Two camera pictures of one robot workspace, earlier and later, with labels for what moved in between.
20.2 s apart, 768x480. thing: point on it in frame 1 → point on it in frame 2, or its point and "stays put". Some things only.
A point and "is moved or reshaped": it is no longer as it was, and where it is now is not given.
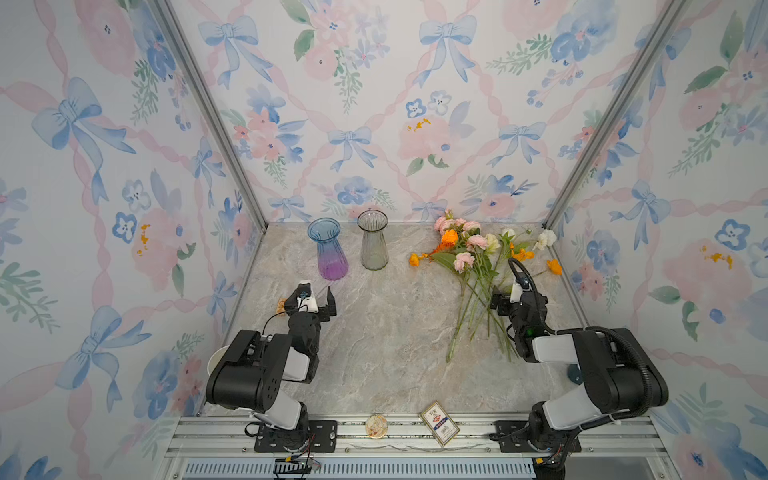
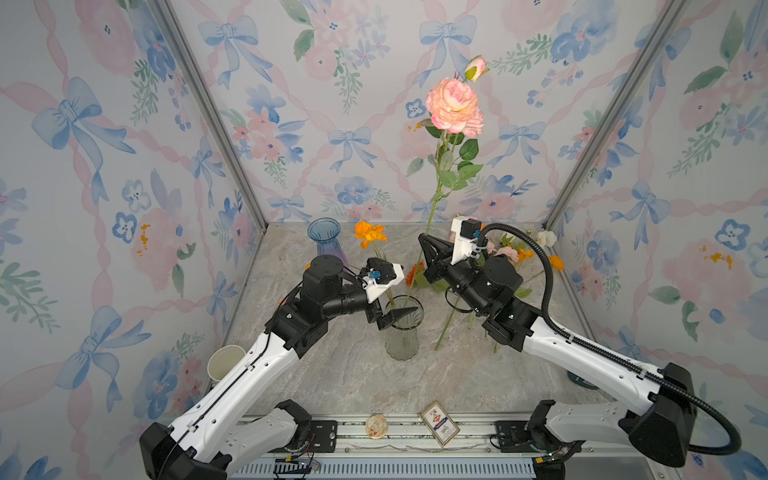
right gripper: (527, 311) → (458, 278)
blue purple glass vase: (332, 261) stays put
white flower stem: (545, 239) stays put
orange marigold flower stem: (448, 240) → (417, 278)
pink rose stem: (461, 262) → (456, 110)
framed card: (440, 422) stays put
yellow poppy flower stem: (496, 294) is moved or reshaped
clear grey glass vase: (374, 248) → (402, 342)
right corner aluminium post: (663, 29) stays put
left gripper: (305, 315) → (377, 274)
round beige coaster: (376, 426) stays put
